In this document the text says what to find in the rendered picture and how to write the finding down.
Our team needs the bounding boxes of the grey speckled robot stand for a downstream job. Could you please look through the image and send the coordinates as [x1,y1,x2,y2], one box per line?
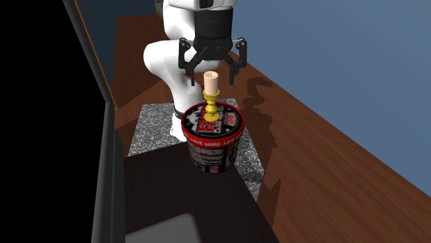
[127,98,265,203]

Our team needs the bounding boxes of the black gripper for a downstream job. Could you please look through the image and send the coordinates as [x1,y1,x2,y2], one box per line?
[178,7,249,87]

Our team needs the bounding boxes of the black tub with red rim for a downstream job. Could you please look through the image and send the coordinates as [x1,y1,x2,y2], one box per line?
[180,101,246,175]

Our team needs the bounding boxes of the cream candle on yellow holder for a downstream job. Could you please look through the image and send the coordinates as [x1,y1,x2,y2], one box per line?
[202,70,222,123]

